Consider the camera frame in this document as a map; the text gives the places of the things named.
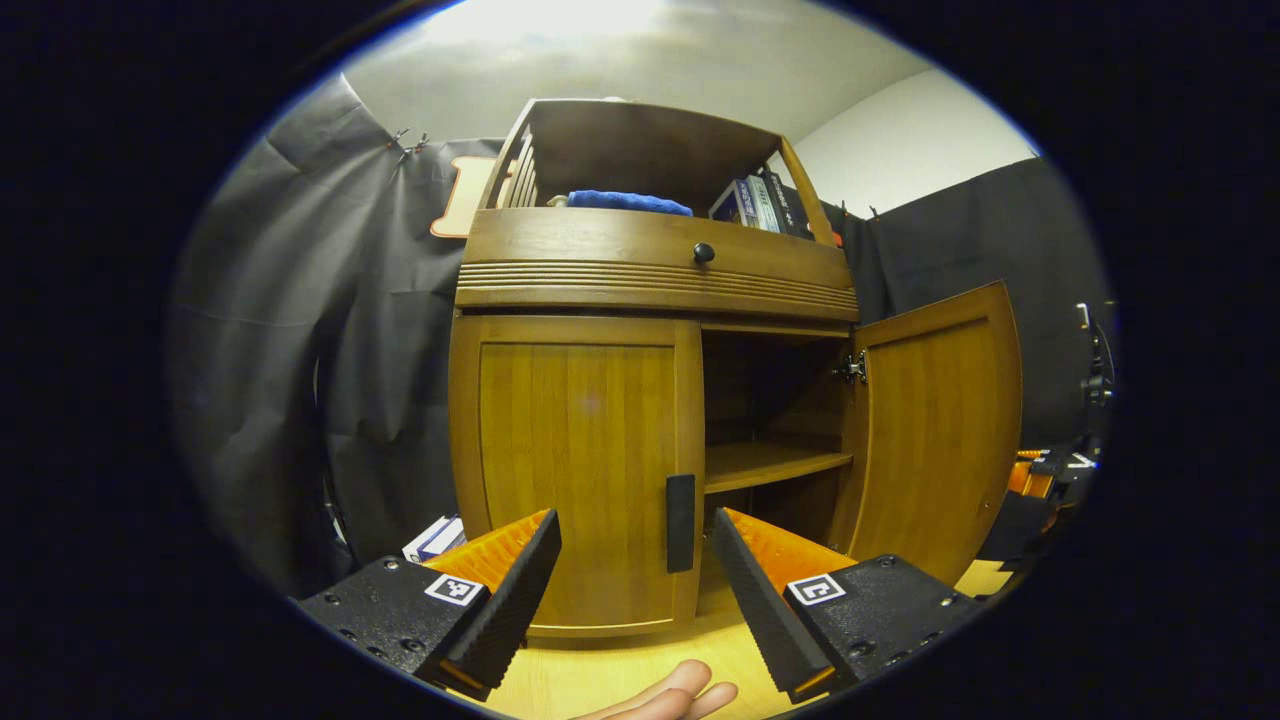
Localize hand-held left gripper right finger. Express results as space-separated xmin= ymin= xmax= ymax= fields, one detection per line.
xmin=712 ymin=507 xmax=986 ymax=706

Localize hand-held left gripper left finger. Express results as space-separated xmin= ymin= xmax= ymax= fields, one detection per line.
xmin=300 ymin=509 xmax=563 ymax=703

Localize wooden shoe cabinet door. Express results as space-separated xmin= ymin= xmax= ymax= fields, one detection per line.
xmin=449 ymin=313 xmax=706 ymax=639
xmin=828 ymin=281 xmax=1024 ymax=586

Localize black door handle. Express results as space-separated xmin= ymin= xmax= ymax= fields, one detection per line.
xmin=666 ymin=474 xmax=696 ymax=573

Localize wooden double-door shoe cabinet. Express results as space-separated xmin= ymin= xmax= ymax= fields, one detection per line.
xmin=447 ymin=97 xmax=1024 ymax=641

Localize wooden cabinet shelf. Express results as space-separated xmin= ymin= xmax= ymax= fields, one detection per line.
xmin=705 ymin=440 xmax=854 ymax=494

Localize white standing book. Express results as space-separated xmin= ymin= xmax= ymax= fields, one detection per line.
xmin=402 ymin=514 xmax=456 ymax=561

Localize black stand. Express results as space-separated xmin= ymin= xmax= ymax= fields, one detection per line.
xmin=1075 ymin=302 xmax=1116 ymax=406

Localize black backdrop cloth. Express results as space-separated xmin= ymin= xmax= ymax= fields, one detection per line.
xmin=165 ymin=75 xmax=506 ymax=601
xmin=820 ymin=157 xmax=1116 ymax=471

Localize dark spine book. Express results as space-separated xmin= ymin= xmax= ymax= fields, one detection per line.
xmin=762 ymin=170 xmax=816 ymax=239

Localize pale striped book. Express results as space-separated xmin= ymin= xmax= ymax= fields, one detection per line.
xmin=742 ymin=175 xmax=781 ymax=233

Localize blue cover book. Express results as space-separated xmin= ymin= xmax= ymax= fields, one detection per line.
xmin=708 ymin=180 xmax=749 ymax=226

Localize blue towel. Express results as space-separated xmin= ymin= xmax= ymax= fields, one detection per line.
xmin=567 ymin=190 xmax=693 ymax=218

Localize black cable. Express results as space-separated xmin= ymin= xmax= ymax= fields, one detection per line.
xmin=318 ymin=350 xmax=351 ymax=546

